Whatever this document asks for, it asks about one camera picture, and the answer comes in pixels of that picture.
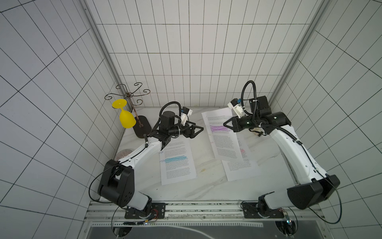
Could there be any blue highlighted paper document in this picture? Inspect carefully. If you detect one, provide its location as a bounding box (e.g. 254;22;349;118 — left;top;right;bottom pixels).
159;136;197;185

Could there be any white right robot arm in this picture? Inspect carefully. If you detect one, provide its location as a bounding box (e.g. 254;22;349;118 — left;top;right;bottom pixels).
223;96;340;213

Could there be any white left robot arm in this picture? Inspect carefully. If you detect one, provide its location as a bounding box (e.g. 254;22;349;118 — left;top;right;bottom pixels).
97;107;204;214

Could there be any purple highlighted paper document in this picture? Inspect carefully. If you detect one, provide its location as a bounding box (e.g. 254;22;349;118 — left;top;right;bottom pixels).
202;108;244;163

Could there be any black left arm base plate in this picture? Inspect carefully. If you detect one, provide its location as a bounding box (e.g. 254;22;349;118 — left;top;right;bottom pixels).
124;203;166;220

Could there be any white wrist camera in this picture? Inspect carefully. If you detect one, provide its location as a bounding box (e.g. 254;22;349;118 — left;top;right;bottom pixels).
181;107;193;126
227;98;248;119

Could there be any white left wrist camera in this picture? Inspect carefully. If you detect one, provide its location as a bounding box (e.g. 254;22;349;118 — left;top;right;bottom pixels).
181;107;193;126

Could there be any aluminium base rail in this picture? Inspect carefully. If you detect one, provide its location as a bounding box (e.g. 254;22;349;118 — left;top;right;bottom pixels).
85;201;323;226

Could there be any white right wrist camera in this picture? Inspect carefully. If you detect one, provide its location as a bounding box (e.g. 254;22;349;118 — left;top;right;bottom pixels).
227;98;248;119

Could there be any yellow plastic wine glass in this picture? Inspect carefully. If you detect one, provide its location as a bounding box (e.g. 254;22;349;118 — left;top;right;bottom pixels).
112;99;136;128

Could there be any pink glass bowl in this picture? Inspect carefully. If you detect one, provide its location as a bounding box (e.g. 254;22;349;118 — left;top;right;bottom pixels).
114;149;132;161

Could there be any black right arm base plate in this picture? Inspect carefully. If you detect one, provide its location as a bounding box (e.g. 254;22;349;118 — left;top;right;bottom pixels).
240;201;284;219

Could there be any pink highlighted paper document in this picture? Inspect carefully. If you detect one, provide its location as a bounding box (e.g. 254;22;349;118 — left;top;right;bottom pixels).
222;136;260;181

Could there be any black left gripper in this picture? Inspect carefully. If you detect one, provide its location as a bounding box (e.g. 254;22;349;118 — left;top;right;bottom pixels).
170;120;204;138

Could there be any copper wire glass holder stand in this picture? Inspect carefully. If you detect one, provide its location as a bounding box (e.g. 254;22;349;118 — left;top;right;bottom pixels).
104;82;152;138

